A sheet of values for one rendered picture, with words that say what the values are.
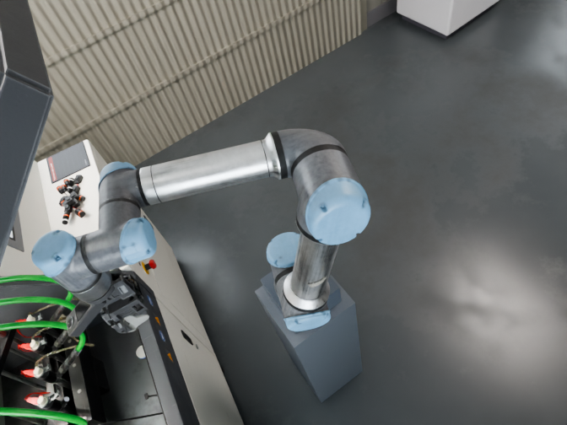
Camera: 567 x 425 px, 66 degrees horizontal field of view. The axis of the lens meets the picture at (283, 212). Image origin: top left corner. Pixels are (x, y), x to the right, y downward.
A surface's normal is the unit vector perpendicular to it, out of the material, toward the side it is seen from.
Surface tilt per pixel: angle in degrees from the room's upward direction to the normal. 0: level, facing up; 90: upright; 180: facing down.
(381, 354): 0
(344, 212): 84
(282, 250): 8
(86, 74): 90
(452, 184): 0
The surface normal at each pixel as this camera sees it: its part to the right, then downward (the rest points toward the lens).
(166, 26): 0.55, 0.63
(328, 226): 0.25, 0.68
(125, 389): -0.18, -0.56
